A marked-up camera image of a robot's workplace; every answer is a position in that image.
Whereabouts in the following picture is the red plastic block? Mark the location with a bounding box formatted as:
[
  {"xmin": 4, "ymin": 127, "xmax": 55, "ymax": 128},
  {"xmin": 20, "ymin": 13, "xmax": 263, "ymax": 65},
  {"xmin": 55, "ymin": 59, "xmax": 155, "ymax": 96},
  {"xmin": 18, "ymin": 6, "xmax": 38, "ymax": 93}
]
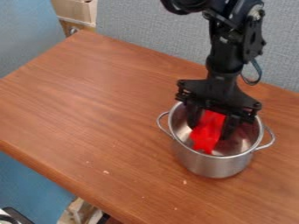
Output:
[{"xmin": 190, "ymin": 110, "xmax": 226, "ymax": 154}]

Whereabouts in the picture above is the beige wooden shelf unit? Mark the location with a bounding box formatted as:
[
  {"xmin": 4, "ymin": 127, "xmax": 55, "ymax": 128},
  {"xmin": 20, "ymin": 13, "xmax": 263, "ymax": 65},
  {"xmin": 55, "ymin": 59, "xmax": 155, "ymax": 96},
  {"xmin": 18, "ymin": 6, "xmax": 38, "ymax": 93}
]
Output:
[{"xmin": 51, "ymin": 0, "xmax": 99, "ymax": 37}]

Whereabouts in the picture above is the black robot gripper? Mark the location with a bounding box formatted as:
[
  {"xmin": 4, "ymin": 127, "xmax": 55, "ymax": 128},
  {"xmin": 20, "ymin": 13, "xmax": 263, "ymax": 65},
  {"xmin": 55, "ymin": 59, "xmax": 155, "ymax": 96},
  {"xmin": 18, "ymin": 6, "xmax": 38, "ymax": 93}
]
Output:
[{"xmin": 175, "ymin": 69, "xmax": 262, "ymax": 140}]

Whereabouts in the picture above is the stainless steel pot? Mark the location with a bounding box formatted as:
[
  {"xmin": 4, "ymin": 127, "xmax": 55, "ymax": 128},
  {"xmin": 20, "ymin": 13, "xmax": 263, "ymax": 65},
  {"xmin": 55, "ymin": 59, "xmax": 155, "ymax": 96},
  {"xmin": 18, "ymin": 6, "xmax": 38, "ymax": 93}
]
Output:
[{"xmin": 156, "ymin": 102, "xmax": 276, "ymax": 179}]

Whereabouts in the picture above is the wooden table leg frame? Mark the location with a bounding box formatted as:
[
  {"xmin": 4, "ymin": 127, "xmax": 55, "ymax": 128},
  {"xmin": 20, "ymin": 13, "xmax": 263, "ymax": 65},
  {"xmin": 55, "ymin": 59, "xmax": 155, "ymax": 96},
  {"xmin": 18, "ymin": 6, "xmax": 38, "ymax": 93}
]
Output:
[{"xmin": 58, "ymin": 198, "xmax": 103, "ymax": 224}]

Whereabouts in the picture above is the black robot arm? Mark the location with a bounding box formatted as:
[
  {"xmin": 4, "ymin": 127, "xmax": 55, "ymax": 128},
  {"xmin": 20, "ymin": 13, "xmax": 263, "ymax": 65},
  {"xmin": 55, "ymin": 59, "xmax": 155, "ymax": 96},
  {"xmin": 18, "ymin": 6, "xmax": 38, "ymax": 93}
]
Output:
[{"xmin": 160, "ymin": 0, "xmax": 267, "ymax": 139}]

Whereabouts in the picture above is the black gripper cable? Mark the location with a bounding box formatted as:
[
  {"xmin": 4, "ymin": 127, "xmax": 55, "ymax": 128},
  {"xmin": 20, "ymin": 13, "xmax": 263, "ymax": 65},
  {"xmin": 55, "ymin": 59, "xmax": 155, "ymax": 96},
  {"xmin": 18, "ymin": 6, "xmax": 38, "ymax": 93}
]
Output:
[{"xmin": 239, "ymin": 58, "xmax": 264, "ymax": 87}]

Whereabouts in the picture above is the black and white floor object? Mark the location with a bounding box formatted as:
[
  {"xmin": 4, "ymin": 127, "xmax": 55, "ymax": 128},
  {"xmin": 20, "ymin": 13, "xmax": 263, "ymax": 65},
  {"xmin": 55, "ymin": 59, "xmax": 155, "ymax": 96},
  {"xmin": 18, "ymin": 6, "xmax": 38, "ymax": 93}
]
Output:
[{"xmin": 0, "ymin": 207, "xmax": 34, "ymax": 224}]

